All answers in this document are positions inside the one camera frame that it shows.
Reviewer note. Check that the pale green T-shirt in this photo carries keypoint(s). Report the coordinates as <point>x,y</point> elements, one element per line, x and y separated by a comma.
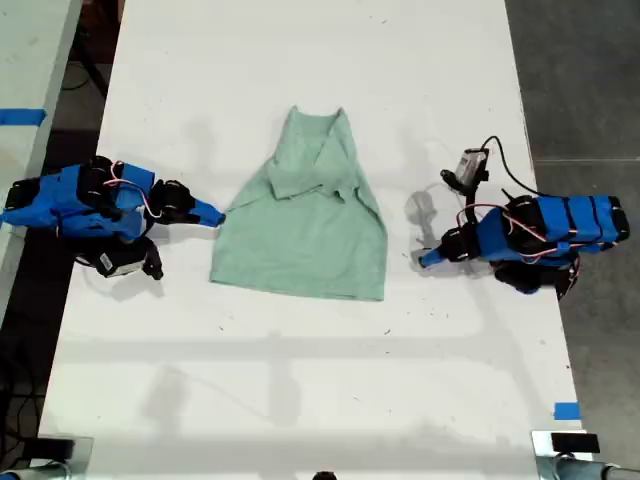
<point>300,240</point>

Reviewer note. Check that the white side table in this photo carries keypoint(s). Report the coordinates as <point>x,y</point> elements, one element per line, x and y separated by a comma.
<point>25,55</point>

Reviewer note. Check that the grey metal pipe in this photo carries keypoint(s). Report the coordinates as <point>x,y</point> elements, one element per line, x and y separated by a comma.
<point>590,471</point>
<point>30,472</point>

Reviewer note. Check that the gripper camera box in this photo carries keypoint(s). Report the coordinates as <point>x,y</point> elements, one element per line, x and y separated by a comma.
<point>471,165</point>
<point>120,264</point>

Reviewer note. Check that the short blue tape piece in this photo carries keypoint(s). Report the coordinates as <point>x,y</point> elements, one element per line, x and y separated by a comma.
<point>567,411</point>

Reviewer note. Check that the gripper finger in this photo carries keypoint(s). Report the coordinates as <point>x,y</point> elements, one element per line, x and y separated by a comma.
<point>187,220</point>
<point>434,257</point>
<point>209,214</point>

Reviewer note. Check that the round black object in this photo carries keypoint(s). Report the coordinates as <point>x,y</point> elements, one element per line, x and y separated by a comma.
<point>324,476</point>

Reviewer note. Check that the blue and black arm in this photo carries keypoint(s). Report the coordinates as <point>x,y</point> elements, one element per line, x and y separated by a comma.
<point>60,200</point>
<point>550,225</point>

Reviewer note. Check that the gripper camera stalk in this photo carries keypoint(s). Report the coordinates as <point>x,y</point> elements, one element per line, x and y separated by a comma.
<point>467,190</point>
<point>152,260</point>

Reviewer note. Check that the small black box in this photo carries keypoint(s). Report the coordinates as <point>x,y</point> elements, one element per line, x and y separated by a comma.
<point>55,448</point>
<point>575,443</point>

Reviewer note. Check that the long blue tape strip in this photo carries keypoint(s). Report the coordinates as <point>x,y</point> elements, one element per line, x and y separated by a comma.
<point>22,116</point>

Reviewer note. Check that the metal table bracket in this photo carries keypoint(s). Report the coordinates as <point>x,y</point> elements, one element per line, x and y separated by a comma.
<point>541,455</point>
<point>82,457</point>

